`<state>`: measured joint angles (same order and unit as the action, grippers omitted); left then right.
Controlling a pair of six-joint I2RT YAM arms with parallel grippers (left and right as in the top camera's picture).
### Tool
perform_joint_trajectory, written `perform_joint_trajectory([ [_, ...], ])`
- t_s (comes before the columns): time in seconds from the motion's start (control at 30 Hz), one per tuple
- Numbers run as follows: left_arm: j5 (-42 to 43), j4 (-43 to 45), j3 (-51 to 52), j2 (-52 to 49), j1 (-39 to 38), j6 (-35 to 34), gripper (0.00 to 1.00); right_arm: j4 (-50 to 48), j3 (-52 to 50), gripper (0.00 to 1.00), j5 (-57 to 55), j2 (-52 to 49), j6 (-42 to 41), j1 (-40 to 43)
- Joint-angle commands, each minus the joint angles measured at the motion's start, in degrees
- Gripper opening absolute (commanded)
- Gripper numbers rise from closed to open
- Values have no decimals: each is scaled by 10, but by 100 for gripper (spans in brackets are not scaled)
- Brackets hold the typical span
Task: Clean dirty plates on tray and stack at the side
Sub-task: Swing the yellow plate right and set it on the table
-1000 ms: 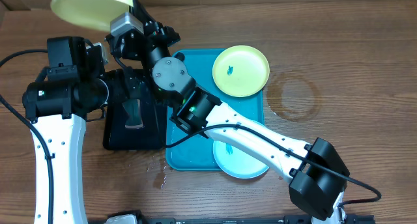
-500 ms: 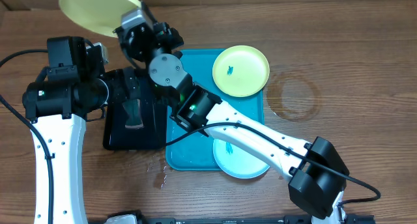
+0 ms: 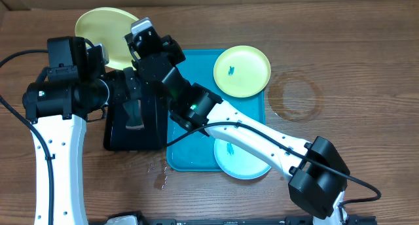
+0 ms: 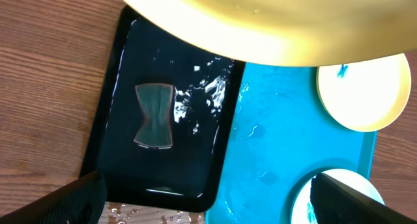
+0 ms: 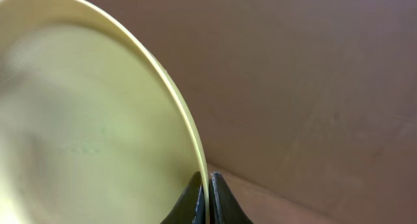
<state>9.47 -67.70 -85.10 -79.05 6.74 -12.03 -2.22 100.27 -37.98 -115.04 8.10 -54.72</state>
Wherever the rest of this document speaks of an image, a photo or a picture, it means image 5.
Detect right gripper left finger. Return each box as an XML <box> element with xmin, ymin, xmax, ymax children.
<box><xmin>161</xmin><ymin>172</ymin><xmax>205</xmax><ymax>224</ymax></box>

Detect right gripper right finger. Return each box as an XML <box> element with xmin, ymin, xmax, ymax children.
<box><xmin>209</xmin><ymin>172</ymin><xmax>253</xmax><ymax>224</ymax></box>

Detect yellow-green plate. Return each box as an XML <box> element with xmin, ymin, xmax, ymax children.
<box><xmin>1</xmin><ymin>0</ymin><xmax>209</xmax><ymax>223</ymax></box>

